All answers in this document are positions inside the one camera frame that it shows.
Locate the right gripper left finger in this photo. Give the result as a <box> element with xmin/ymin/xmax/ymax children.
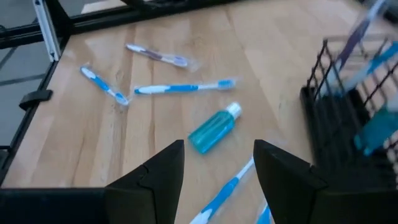
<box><xmin>0</xmin><ymin>139</ymin><xmax>187</xmax><ymax>224</ymax></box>

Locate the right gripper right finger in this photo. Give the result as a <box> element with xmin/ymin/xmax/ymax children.
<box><xmin>252</xmin><ymin>139</ymin><xmax>398</xmax><ymax>224</ymax></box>

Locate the black wire caddy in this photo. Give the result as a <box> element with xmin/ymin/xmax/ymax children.
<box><xmin>300</xmin><ymin>34</ymin><xmax>398</xmax><ymax>190</ymax></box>

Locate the teal mouthwash bottle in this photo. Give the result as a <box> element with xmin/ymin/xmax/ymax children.
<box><xmin>187</xmin><ymin>101</ymin><xmax>243</xmax><ymax>156</ymax></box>

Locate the teal toothpaste tube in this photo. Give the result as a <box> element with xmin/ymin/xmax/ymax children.
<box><xmin>354</xmin><ymin>105</ymin><xmax>398</xmax><ymax>156</ymax></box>

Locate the white toothbrush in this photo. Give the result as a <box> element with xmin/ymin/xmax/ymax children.
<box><xmin>320</xmin><ymin>0</ymin><xmax>389</xmax><ymax>96</ymax></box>
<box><xmin>124</xmin><ymin>42</ymin><xmax>200</xmax><ymax>72</ymax></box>

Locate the black frame clip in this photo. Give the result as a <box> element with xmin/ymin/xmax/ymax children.
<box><xmin>18</xmin><ymin>89</ymin><xmax>54</xmax><ymax>111</ymax></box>

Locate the white metal bracket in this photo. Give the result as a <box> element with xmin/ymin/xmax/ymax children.
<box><xmin>32</xmin><ymin>0</ymin><xmax>62</xmax><ymax>62</ymax></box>

